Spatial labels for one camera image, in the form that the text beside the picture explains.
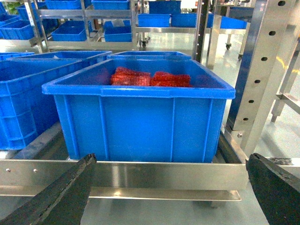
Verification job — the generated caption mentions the blue bin rear middle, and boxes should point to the blue bin rear middle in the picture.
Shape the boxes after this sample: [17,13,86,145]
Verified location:
[7,51,112,67]

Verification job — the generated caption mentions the steel shelf rack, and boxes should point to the steel shelf rack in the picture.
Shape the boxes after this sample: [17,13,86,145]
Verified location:
[23,0,139,53]
[0,0,300,202]

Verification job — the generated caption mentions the red bubble wrap bags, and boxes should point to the red bubble wrap bags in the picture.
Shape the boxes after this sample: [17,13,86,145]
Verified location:
[110,67,192,88]

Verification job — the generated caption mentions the blue bin with red bags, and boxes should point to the blue bin with red bags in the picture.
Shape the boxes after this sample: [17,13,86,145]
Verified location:
[42,59,235,163]

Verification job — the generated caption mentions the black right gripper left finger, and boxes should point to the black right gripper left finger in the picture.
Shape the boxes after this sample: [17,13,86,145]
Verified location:
[0,153,97,225]

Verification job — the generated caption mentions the blue bin on far rack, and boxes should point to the blue bin on far rack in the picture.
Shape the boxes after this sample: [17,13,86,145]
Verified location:
[52,21,87,42]

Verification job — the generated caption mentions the blue bin middle front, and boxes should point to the blue bin middle front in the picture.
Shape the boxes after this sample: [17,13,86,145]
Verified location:
[0,59,84,150]

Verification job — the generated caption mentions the far steel shelf rack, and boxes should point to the far steel shelf rack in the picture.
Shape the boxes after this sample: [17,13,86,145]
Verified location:
[23,0,139,53]

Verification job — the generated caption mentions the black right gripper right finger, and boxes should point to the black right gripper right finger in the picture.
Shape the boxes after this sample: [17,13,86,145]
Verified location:
[246,153,300,225]

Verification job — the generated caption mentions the blue bin far left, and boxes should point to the blue bin far left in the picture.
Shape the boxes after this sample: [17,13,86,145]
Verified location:
[0,52,35,61]

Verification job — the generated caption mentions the blue bin rear right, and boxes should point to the blue bin rear right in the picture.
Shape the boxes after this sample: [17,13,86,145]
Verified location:
[107,51,192,60]

